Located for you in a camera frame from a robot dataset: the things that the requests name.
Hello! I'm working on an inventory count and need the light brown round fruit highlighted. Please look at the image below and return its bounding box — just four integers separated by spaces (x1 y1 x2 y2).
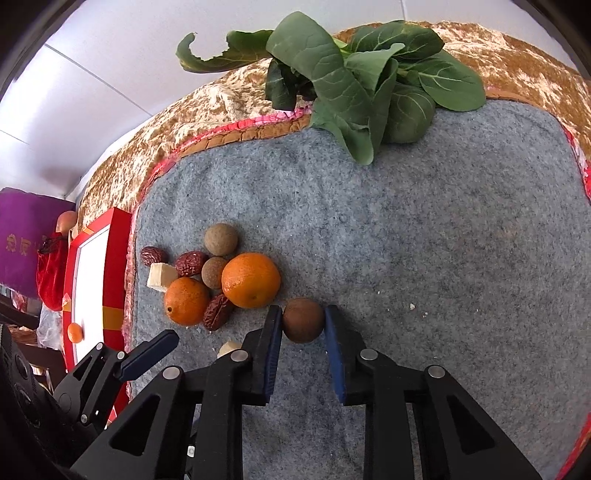
202 257 228 289
204 223 239 257

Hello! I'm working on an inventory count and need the red box white inside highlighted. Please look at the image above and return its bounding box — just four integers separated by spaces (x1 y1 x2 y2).
62 208 134 428

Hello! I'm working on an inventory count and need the clear plastic bag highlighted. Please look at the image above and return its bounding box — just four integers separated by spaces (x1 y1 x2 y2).
37 307 68 347

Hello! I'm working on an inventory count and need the grey felt mat red trim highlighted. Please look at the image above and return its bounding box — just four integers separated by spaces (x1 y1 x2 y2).
122 90 591 480

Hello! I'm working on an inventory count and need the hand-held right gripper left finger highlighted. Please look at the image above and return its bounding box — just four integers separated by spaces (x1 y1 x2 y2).
69 305 283 480

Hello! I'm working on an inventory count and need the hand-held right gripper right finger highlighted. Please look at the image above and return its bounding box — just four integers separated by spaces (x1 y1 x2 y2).
323 304 543 480

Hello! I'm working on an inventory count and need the large orange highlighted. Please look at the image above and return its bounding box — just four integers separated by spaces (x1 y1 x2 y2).
222 252 281 309

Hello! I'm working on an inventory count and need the gold velvet blanket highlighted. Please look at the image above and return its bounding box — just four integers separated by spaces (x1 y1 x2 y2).
76 21 591 234

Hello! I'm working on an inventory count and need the purple box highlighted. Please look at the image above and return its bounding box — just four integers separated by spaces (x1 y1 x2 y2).
0 187 77 298

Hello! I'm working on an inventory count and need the green leafy vegetable bunch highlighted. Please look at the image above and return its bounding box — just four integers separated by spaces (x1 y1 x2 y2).
175 11 487 166

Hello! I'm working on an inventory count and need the medium orange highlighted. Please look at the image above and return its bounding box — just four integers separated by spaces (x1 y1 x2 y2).
164 277 212 326

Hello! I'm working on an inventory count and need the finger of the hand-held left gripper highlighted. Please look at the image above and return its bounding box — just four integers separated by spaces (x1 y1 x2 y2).
53 330 180 428

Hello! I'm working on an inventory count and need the red cloth pouch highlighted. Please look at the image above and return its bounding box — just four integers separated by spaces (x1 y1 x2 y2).
36 233 70 312

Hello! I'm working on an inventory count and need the dark brown round fruit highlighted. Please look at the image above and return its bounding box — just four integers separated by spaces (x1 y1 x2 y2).
283 298 322 343

